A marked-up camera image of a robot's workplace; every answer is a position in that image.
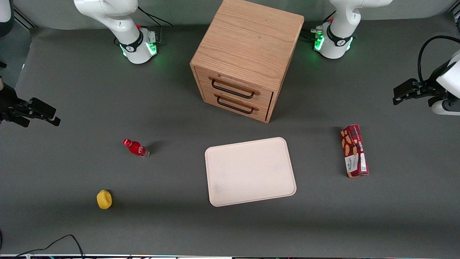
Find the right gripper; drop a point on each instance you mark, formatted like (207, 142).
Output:
(8, 103)

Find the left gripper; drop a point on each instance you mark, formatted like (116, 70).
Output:
(428, 88)

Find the red cookie box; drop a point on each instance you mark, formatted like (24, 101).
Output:
(354, 151)

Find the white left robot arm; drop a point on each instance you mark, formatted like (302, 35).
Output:
(339, 36)

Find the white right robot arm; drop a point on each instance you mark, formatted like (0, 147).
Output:
(122, 21)

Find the beige plastic tray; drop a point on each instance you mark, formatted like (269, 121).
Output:
(249, 172)

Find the grey table mat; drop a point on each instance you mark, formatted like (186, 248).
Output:
(107, 90)

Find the red soda bottle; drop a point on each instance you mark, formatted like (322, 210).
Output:
(136, 148)

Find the yellow toy fruit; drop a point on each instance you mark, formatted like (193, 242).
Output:
(104, 199)

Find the wooden drawer cabinet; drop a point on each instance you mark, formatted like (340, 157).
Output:
(248, 39)

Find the wooden drawer front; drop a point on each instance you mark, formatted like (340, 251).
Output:
(233, 109)
(233, 81)

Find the aluminium frame rail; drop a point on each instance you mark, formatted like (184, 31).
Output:
(24, 18)

